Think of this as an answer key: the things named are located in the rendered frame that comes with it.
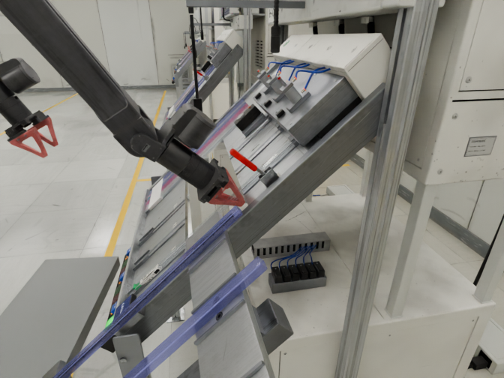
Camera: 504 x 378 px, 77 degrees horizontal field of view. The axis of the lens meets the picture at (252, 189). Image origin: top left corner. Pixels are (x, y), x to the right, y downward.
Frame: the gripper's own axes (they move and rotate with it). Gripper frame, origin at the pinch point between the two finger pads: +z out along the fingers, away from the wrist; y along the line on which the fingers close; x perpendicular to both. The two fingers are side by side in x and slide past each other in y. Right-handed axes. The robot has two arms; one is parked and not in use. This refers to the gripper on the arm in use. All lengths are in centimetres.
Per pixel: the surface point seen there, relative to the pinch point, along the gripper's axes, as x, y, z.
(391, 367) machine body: 12, -12, 65
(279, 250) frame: 12.7, 20.0, 32.7
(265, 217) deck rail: -3.2, -10.1, 1.5
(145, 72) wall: 121, 872, -31
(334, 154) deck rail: -20.3, -10.1, 2.9
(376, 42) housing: -38.0, -7.8, -4.4
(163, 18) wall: -16, 873, -68
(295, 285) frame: 12.7, 4.0, 32.6
